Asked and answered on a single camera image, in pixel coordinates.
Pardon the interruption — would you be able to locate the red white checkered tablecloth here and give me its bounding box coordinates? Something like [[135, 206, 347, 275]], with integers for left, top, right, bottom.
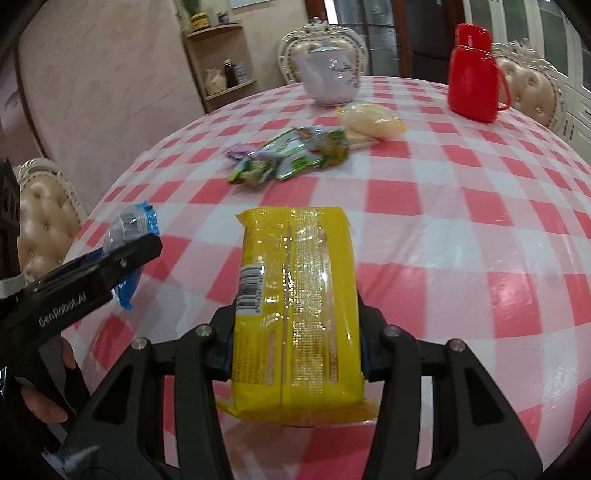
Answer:
[[60, 76, 591, 480]]

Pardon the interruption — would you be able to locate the white floral teapot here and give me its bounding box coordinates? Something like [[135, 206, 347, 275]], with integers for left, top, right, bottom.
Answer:
[[293, 46, 362, 107]]

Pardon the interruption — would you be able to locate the white glass-door cabinet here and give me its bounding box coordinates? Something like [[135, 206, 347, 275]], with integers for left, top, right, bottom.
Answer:
[[487, 0, 591, 144]]

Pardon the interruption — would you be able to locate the clear bag of pale food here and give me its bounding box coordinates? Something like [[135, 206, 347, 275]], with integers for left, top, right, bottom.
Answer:
[[205, 68, 228, 95]]

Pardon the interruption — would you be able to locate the green yellow snack packet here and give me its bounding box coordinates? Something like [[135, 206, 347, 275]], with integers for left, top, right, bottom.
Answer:
[[316, 129, 350, 170]]

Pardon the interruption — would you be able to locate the blue cupcake packet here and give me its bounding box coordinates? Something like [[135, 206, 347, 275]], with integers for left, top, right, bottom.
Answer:
[[102, 200, 160, 311]]

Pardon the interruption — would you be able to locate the green white snack packet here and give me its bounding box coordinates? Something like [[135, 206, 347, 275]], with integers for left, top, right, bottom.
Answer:
[[259, 126, 326, 181]]

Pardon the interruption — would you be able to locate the red thermos jug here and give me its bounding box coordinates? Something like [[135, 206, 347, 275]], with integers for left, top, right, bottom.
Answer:
[[448, 23, 513, 123]]

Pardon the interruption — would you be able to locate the dark glass cabinet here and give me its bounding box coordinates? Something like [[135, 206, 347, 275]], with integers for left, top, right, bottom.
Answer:
[[325, 0, 465, 86]]

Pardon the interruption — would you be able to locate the beige tufted ornate chair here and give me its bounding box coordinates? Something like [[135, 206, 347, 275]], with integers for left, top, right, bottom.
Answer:
[[492, 39, 566, 130], [14, 158, 83, 278], [277, 17, 370, 85]]

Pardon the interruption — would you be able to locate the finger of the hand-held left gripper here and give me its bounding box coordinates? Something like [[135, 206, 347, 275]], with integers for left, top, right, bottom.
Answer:
[[25, 234, 163, 298]]

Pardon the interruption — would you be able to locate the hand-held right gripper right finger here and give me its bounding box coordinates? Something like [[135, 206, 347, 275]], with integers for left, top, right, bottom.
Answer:
[[358, 300, 543, 480]]

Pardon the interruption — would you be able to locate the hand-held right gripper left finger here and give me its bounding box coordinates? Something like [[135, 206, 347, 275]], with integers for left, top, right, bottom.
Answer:
[[60, 302, 238, 480]]

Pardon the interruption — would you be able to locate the yellow-edged bread packet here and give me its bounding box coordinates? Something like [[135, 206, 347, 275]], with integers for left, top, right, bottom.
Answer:
[[335, 102, 407, 139]]

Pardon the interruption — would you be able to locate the person's left hand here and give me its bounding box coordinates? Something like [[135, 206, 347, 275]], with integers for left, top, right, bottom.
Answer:
[[16, 337, 78, 423]]

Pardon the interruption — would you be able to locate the wooden corner shelf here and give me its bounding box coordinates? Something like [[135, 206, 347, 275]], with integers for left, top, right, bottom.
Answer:
[[182, 23, 258, 112]]

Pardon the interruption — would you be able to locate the large yellow biscuit packet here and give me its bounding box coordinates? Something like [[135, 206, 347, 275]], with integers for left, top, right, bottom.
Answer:
[[216, 206, 380, 423]]

